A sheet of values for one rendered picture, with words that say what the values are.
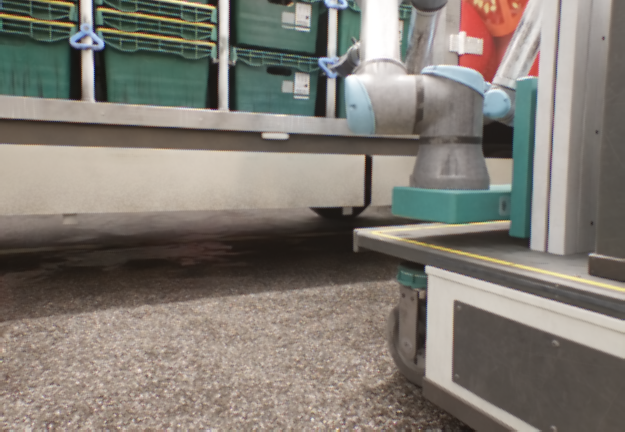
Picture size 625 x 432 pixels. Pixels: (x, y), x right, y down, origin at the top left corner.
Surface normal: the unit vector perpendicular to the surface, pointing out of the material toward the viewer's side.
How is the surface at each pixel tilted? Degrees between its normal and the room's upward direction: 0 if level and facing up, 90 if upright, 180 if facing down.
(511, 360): 90
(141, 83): 98
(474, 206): 90
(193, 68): 94
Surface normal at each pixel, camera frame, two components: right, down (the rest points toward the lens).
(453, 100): -0.12, 0.04
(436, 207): -0.86, 0.01
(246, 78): 0.39, 0.13
